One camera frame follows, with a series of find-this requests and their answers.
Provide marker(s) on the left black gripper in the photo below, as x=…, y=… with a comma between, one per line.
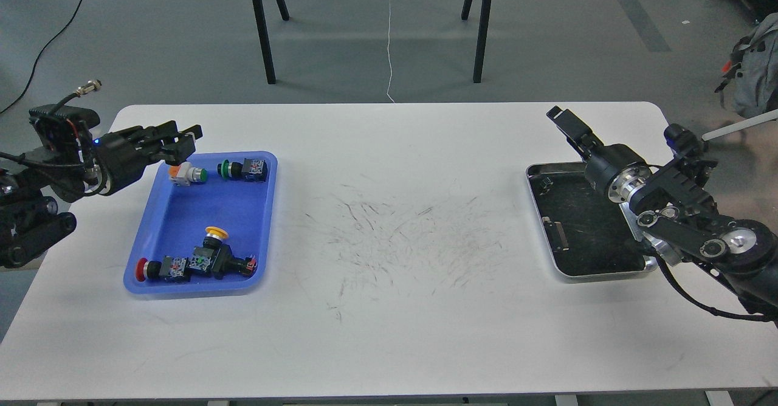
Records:
x=123, y=157

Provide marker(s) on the grey backpack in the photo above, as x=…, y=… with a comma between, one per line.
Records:
x=752, y=69

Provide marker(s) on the green push button switch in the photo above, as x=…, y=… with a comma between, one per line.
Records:
x=250, y=170

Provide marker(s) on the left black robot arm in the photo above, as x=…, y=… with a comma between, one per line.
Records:
x=71, y=164

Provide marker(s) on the black stand legs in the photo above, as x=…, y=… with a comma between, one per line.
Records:
x=263, y=35
x=482, y=35

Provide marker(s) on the orange push button switch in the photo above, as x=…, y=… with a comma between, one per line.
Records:
x=187, y=174

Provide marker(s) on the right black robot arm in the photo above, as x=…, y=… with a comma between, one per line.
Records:
x=678, y=219

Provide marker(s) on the left black stand legs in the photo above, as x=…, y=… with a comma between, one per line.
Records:
x=263, y=35

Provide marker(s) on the small black industrial part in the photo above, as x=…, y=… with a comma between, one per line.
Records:
x=545, y=183

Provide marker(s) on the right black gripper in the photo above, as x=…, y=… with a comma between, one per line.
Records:
x=614, y=171

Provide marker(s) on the blue plastic tray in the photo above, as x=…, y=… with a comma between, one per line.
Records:
x=175, y=218

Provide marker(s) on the steel metal tray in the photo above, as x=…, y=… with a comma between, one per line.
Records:
x=587, y=235

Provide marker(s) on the red push button switch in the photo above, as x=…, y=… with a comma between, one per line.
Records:
x=183, y=269

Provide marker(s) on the white office chair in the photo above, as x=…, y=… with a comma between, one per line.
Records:
x=740, y=126

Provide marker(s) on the right black stand legs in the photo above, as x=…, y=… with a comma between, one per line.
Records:
x=482, y=35

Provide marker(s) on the yellow mushroom push button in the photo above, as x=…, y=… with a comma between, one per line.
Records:
x=212, y=257

